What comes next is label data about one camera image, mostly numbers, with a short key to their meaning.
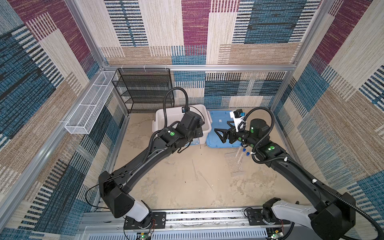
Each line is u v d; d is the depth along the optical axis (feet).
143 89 3.56
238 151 2.92
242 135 2.08
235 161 2.97
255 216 2.42
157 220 2.40
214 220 2.44
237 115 2.02
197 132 2.15
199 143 3.16
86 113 3.06
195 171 2.94
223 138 2.17
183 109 2.10
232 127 2.16
